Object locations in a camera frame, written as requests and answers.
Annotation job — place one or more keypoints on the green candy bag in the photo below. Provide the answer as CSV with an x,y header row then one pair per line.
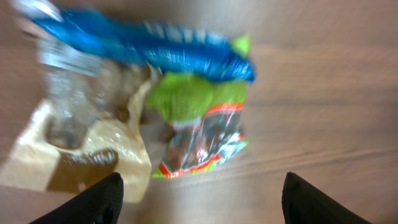
x,y
201,98

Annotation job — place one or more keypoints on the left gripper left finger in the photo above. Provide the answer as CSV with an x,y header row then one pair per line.
x,y
99,204

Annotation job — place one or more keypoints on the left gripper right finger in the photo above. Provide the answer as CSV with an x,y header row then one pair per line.
x,y
302,203

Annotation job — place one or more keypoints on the beige brown snack pouch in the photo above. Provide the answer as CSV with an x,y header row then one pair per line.
x,y
87,126

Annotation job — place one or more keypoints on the blue cookie packet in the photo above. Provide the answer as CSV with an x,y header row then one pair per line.
x,y
167,46

